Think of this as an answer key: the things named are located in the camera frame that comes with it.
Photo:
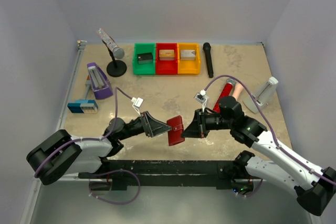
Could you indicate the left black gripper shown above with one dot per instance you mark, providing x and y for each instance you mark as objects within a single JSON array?
[{"x": 159, "y": 128}]

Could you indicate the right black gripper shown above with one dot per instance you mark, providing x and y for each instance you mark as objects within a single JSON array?
[{"x": 198, "y": 127}]

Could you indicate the red leather card holder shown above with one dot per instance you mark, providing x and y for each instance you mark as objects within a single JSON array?
[{"x": 177, "y": 128}]

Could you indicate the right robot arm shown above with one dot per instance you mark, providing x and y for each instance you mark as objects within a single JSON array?
[{"x": 312, "y": 185}]

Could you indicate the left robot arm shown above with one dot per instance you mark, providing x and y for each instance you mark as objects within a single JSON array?
[{"x": 62, "y": 153}]

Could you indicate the black card in green bin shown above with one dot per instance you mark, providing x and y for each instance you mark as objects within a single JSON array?
[{"x": 145, "y": 58}]

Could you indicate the tan card in red bin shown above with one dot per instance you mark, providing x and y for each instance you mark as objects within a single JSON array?
[{"x": 166, "y": 54}]

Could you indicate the silver card in yellow bin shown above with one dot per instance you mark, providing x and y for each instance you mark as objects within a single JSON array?
[{"x": 188, "y": 55}]

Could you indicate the red microphone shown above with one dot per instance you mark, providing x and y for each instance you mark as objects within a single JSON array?
[{"x": 226, "y": 91}]

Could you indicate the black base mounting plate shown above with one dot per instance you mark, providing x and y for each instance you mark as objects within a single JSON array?
[{"x": 163, "y": 173}]

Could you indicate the pink microphone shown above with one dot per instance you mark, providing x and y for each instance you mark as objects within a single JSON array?
[{"x": 237, "y": 91}]

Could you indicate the green plastic bin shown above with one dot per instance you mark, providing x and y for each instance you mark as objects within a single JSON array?
[{"x": 144, "y": 69}]

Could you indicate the red plastic bin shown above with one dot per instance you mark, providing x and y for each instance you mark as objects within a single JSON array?
[{"x": 166, "y": 67}]

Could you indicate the yellow plastic bin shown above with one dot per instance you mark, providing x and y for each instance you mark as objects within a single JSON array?
[{"x": 189, "y": 65}]

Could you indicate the black microphone stand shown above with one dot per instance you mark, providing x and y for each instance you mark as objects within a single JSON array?
[{"x": 116, "y": 67}]

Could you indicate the white metronome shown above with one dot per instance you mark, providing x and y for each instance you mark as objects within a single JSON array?
[{"x": 262, "y": 96}]

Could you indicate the blue grey block toy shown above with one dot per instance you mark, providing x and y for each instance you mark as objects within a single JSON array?
[{"x": 84, "y": 105}]

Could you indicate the black microphone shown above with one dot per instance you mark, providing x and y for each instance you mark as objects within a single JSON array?
[{"x": 208, "y": 59}]

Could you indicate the glitter silver microphone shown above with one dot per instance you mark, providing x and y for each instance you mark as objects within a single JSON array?
[{"x": 110, "y": 44}]

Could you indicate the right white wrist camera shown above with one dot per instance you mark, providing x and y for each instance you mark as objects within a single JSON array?
[{"x": 202, "y": 98}]

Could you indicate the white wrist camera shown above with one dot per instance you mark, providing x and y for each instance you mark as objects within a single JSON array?
[
  {"x": 136, "y": 104},
  {"x": 202, "y": 98}
]

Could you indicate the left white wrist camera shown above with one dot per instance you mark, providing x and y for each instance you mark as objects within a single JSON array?
[{"x": 136, "y": 104}]

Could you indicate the aluminium frame rail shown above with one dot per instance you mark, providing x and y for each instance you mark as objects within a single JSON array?
[{"x": 36, "y": 183}]

